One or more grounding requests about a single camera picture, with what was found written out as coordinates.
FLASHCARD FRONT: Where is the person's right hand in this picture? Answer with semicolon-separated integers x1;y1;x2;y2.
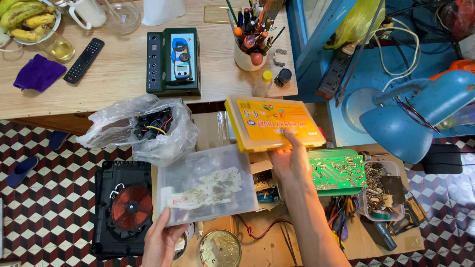
270;128;314;183

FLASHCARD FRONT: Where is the person's left hand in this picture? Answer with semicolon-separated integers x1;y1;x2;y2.
141;207;190;267

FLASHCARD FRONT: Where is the yellow plastic kit box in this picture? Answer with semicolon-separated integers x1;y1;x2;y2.
224;96;327;153

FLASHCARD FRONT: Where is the clear plastic lidded box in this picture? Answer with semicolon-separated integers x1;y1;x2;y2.
156;144;259;227

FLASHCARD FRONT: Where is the green plastic tray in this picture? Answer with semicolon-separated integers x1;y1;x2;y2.
307;148;368;197

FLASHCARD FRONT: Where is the open cardboard box of parts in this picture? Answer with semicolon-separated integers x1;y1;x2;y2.
249;151;284;213

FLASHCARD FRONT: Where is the green circuit board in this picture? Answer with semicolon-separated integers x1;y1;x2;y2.
309;155;367;191

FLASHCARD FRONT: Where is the small yellow-capped bottle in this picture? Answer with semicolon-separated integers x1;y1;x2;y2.
253;70;274;98

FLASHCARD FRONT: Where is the black power strip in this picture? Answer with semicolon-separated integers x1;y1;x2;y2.
316;48;355;101

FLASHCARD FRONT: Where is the metal clip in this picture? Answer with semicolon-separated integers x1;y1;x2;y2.
273;48;288;67

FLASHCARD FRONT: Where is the pile of hand tools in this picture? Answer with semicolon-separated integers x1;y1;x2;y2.
325;195;361;250

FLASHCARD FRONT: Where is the clear tub of screws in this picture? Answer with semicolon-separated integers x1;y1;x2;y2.
358;160;406;222

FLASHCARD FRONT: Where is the white cup of tools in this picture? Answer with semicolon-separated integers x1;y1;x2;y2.
225;0;286;72

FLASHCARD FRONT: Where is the blue desk lamp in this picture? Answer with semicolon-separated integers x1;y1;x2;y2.
341;70;475;165

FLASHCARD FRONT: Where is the round brass tin lid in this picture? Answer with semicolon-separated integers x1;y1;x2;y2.
199;229;242;267

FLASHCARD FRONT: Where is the yellow plastic bag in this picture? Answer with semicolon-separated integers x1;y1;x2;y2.
324;0;386;50

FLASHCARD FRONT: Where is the clear plastic bag with parts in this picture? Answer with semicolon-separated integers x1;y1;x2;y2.
76;94;200;167

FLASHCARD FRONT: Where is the green soldering station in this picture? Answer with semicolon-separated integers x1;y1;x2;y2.
146;27;202;98

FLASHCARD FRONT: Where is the black induction cooker base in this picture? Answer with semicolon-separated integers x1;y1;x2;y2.
91;160;153;259

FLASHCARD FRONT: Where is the white paper bag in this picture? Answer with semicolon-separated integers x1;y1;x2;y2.
142;0;187;27

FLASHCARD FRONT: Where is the clear glass lid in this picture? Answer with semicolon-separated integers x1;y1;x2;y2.
97;0;141;35

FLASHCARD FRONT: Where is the black remote control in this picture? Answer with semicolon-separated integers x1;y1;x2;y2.
63;38;105;85

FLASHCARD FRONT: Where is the blue slipper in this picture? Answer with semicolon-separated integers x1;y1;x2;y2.
48;131;70;151
6;156;39;188

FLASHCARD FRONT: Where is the white mug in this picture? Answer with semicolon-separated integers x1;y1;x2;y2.
67;0;107;30

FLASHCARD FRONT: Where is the glass of yellow liquid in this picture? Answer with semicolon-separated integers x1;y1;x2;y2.
36;33;76;62

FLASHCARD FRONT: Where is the purple cloth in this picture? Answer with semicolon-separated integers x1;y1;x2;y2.
13;54;68;93

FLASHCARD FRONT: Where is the plate of bananas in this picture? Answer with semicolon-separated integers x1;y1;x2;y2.
0;0;62;46

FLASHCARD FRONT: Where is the red wire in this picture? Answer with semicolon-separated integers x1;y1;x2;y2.
236;214;294;240

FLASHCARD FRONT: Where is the white cable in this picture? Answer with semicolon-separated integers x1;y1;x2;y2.
373;26;421;92

